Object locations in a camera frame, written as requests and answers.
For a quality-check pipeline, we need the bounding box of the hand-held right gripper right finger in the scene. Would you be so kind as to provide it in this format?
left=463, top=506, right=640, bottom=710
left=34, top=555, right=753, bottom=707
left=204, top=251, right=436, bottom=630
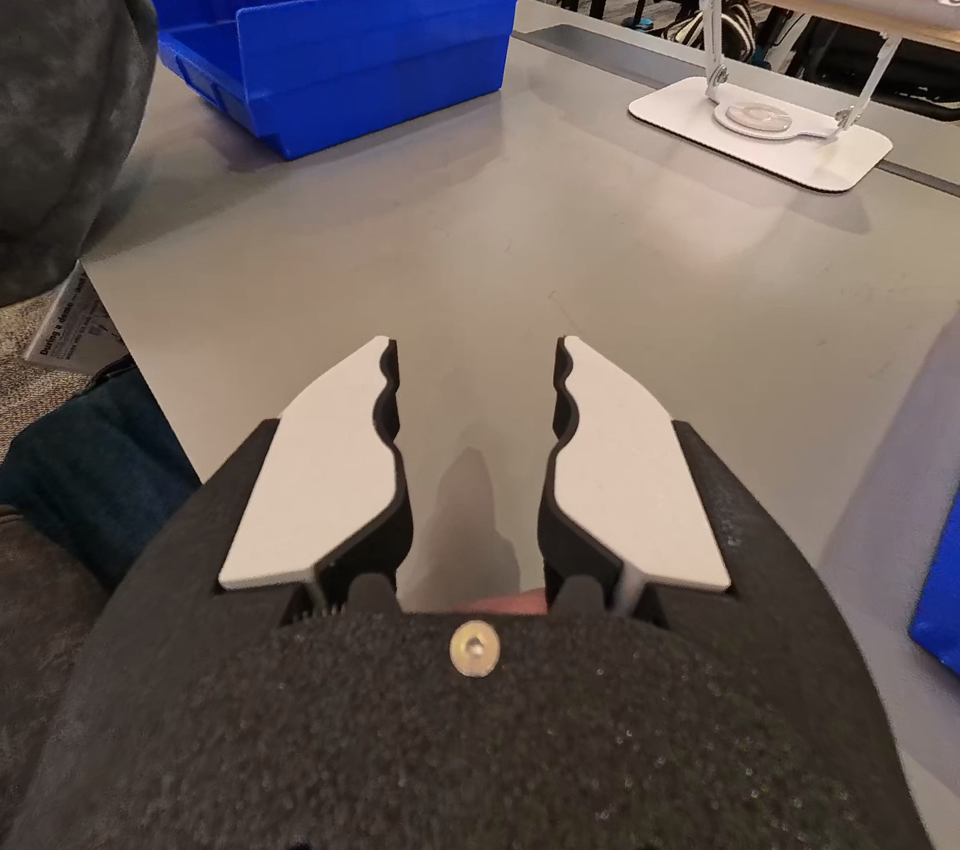
left=536, top=336, right=733, bottom=619

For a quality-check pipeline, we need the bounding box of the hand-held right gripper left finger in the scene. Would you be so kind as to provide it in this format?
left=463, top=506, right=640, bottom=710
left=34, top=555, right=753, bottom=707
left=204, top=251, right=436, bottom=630
left=216, top=336, right=415, bottom=615

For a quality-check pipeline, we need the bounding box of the blue divided plastic bin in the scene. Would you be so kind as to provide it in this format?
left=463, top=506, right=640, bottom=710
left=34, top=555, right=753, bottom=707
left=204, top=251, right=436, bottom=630
left=133, top=0, right=526, bottom=161

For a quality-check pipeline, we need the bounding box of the grey desk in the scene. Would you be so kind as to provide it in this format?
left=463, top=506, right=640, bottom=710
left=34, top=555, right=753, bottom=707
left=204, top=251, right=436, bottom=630
left=78, top=0, right=960, bottom=850

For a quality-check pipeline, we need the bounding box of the person's blue jeans leg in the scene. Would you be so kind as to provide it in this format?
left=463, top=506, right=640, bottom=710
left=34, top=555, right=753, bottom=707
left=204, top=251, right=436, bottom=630
left=0, top=355, right=204, bottom=589

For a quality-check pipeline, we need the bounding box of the printed paper sheet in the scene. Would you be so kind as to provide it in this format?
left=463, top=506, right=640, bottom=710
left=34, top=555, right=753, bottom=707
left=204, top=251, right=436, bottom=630
left=24, top=261, right=125, bottom=371

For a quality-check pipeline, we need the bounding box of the striped bag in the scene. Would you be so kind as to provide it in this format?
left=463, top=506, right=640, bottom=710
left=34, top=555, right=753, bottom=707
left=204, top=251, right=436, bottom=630
left=667, top=0, right=759, bottom=70

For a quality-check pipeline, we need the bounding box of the white folding book stand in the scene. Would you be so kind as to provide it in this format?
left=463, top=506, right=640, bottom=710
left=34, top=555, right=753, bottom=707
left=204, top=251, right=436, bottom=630
left=628, top=0, right=960, bottom=195

